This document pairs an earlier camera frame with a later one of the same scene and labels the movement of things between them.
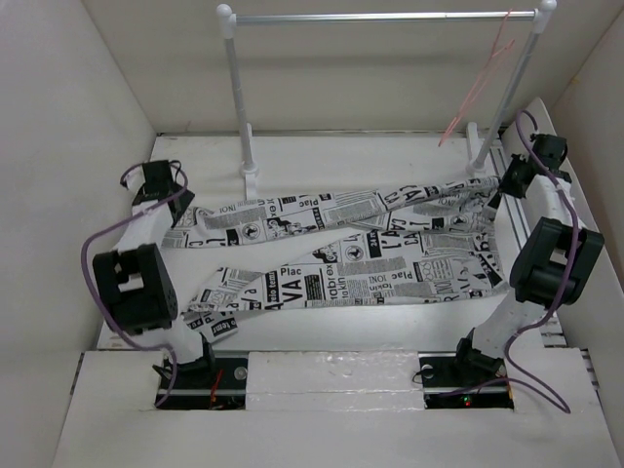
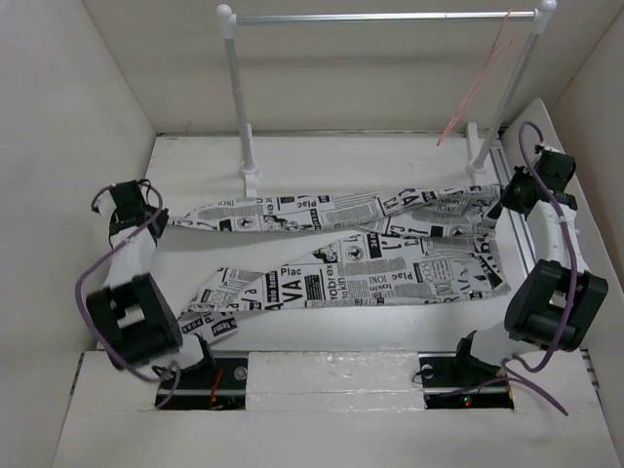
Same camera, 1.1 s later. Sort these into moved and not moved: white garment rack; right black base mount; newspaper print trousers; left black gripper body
Moved: left black gripper body; newspaper print trousers
Not moved: white garment rack; right black base mount
